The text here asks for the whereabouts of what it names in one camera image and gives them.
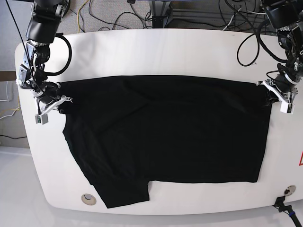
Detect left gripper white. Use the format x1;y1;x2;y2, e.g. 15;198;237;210
256;79;298;107

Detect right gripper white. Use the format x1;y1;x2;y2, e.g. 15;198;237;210
33;81;72;116

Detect black T-shirt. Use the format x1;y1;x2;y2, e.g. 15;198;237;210
58;76;272;209

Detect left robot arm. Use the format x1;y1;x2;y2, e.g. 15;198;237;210
254;0;303;114

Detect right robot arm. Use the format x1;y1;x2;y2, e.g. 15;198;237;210
16;0;72;122

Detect red warning sticker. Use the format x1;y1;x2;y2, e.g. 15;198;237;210
299;152;303;166

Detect left table grommet hole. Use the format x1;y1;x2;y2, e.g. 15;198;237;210
81;193;97;206

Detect table grommet hole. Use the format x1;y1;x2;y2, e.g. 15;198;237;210
81;193;97;206
284;185;296;196

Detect right table grommet hole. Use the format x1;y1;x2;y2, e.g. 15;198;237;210
284;185;296;196

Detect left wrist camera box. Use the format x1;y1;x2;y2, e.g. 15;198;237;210
280;102;294;114

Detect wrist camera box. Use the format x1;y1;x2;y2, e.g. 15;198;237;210
35;114;48;125
280;102;294;114

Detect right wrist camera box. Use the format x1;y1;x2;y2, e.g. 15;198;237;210
35;114;48;125

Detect yellow cable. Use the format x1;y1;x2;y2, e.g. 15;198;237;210
0;94;22;120

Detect white cable on floor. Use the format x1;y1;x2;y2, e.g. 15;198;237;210
0;81;16;102

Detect black clamp mount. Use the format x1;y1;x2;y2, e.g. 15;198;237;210
273;196;302;227

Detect aluminium frame post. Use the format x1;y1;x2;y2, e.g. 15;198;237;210
148;0;172;28

